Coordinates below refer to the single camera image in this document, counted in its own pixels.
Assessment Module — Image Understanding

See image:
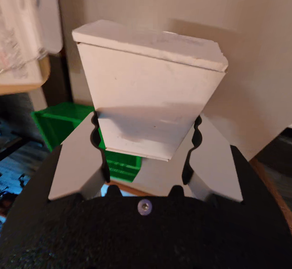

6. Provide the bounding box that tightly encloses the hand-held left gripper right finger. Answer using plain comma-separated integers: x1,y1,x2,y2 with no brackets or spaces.
182,114,243,202

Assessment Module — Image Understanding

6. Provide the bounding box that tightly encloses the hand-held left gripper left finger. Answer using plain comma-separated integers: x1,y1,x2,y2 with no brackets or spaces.
48,111,110,200

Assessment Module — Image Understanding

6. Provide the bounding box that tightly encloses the green plastic bin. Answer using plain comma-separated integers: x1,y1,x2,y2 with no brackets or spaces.
31,102,142,183

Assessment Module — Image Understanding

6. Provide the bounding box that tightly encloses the white cardboard mailer box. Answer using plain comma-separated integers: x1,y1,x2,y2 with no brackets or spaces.
72,19,228,162

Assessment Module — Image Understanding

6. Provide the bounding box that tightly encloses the grey desk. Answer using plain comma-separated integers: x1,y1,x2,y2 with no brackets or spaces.
57,0,292,233

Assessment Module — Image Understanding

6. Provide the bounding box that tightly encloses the printed instruction sheet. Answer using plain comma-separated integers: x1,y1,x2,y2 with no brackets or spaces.
0,0,49,85

